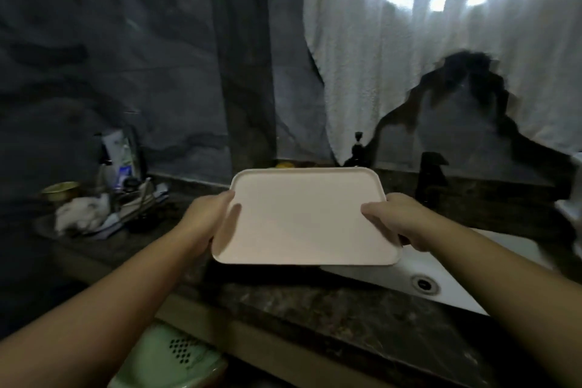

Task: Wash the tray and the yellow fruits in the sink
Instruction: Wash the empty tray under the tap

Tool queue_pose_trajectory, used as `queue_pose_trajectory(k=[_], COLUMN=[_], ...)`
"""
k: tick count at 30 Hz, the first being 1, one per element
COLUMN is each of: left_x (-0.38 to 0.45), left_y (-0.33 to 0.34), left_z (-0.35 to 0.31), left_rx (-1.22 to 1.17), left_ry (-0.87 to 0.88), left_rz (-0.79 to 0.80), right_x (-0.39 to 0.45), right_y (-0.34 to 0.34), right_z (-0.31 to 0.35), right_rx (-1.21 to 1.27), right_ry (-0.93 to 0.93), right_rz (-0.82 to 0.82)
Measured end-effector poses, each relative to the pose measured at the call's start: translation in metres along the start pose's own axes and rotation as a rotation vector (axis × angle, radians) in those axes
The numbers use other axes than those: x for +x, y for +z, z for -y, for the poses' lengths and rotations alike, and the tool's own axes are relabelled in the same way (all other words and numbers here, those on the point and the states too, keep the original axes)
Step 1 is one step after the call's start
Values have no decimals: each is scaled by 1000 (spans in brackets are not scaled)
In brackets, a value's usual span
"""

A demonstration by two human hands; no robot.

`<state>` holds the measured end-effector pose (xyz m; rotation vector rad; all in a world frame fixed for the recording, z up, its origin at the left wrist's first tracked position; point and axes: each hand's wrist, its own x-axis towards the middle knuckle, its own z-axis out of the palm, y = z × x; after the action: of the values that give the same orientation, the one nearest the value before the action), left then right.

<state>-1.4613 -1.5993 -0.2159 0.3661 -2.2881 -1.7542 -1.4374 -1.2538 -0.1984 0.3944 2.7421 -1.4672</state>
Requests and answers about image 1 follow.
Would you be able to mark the person's right forearm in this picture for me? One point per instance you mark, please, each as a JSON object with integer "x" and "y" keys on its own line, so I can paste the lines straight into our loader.
{"x": 509, "y": 301}

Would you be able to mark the crumpled white rag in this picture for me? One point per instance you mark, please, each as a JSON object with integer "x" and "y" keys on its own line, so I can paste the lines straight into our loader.
{"x": 80, "y": 215}

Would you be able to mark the gold cup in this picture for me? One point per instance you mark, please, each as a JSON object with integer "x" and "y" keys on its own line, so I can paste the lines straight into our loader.
{"x": 60, "y": 191}

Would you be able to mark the white sink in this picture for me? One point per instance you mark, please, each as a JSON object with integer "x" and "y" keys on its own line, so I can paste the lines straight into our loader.
{"x": 509, "y": 251}

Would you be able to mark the white plastic basket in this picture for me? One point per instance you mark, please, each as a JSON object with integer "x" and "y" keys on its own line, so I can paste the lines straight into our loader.
{"x": 573, "y": 210}

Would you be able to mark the person's left forearm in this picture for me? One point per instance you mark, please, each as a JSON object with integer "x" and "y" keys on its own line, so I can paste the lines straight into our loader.
{"x": 82, "y": 329}

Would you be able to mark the white hanging towel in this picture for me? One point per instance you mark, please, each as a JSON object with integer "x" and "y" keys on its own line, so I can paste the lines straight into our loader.
{"x": 364, "y": 38}

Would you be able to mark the person's left hand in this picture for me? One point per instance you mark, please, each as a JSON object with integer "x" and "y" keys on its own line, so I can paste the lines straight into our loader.
{"x": 205, "y": 219}

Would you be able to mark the person's right hand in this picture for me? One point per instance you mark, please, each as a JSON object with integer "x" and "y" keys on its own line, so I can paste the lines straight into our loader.
{"x": 405, "y": 215}

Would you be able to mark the light green plastic bin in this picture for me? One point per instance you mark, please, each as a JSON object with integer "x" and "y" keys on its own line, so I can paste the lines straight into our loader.
{"x": 159, "y": 360}

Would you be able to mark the beige plastic tray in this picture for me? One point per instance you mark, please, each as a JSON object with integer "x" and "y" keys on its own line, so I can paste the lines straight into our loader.
{"x": 305, "y": 219}

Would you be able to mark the black faucet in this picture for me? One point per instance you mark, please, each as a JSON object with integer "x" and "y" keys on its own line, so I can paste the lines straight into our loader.
{"x": 432, "y": 174}

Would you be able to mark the dark soap pump bottle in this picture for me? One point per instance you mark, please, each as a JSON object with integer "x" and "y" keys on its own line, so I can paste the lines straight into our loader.
{"x": 357, "y": 154}

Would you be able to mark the metal sink drain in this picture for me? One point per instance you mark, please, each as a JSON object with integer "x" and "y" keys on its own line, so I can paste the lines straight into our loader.
{"x": 424, "y": 284}

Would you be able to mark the white toothpaste tube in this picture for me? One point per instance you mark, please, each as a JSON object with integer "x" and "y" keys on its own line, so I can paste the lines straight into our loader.
{"x": 118, "y": 160}

